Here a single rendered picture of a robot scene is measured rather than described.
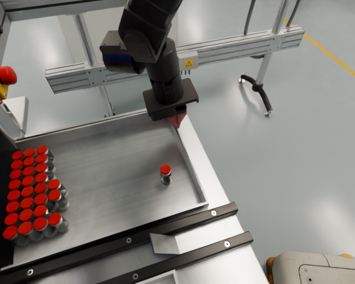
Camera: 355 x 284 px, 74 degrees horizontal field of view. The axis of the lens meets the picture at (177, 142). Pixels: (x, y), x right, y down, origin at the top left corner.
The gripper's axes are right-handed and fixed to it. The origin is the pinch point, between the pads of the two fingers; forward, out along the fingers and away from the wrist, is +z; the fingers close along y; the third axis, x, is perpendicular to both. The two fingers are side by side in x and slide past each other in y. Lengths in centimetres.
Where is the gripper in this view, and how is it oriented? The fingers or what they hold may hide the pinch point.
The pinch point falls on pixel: (176, 124)
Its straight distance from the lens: 54.1
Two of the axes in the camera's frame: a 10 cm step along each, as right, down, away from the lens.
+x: 2.5, 7.6, -6.0
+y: -9.5, 3.0, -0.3
